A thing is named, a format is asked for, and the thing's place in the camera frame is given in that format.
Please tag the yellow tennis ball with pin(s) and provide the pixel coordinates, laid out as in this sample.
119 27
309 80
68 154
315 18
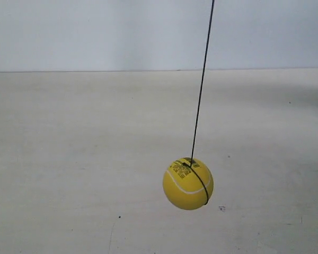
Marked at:
188 183

